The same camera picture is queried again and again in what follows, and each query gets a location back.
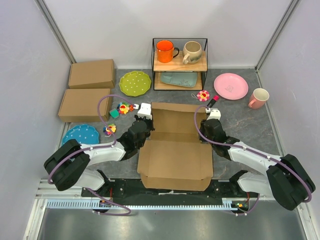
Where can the rear folded cardboard box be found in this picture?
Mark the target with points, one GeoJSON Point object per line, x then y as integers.
{"type": "Point", "coordinates": [97, 74]}

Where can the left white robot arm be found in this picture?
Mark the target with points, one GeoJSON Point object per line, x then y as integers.
{"type": "Point", "coordinates": [68, 166]}

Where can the beige ceramic mug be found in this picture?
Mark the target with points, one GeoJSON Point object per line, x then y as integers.
{"type": "Point", "coordinates": [192, 52]}

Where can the pink plate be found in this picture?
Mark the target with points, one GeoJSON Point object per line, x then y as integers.
{"type": "Point", "coordinates": [231, 86]}

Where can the black wire wooden shelf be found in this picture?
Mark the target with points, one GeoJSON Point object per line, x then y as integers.
{"type": "Point", "coordinates": [176, 64]}

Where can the pink mug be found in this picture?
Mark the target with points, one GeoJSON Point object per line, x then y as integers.
{"type": "Point", "coordinates": [258, 98]}

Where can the brown cardboard box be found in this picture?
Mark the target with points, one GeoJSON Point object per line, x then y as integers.
{"type": "Point", "coordinates": [173, 158]}

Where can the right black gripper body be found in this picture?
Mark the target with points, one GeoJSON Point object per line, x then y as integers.
{"type": "Point", "coordinates": [202, 130]}

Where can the pink flower plush keychain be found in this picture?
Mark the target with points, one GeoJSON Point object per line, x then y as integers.
{"type": "Point", "coordinates": [202, 96]}

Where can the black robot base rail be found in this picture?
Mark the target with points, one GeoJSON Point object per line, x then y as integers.
{"type": "Point", "coordinates": [125, 188]}

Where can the rainbow flower plush toy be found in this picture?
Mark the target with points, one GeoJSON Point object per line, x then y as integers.
{"type": "Point", "coordinates": [124, 107]}

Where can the folded cardboard box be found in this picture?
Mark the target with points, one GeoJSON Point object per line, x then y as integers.
{"type": "Point", "coordinates": [83, 106]}
{"type": "Point", "coordinates": [97, 74]}

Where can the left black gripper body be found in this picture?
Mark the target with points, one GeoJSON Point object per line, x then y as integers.
{"type": "Point", "coordinates": [150, 127]}

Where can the front folded cardboard box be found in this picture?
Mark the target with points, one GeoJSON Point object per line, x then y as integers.
{"type": "Point", "coordinates": [83, 106]}

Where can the blue dotted plate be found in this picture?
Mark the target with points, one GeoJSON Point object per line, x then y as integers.
{"type": "Point", "coordinates": [83, 134]}

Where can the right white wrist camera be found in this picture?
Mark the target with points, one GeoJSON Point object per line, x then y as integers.
{"type": "Point", "coordinates": [212, 113]}

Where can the teal rectangular dish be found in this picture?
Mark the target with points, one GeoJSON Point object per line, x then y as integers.
{"type": "Point", "coordinates": [183, 79]}

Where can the orange mug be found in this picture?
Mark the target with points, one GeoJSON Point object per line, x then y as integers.
{"type": "Point", "coordinates": [166, 51]}

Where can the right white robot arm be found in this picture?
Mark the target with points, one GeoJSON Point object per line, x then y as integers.
{"type": "Point", "coordinates": [280, 177]}

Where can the white slotted cable duct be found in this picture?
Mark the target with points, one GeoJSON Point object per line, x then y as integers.
{"type": "Point", "coordinates": [96, 204]}

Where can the black pink marker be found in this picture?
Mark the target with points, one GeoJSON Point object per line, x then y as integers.
{"type": "Point", "coordinates": [213, 101]}

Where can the small rainbow flower plush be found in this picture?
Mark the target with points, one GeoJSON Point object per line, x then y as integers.
{"type": "Point", "coordinates": [109, 130]}

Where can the green dotted plate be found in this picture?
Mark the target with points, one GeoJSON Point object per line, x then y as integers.
{"type": "Point", "coordinates": [135, 83]}

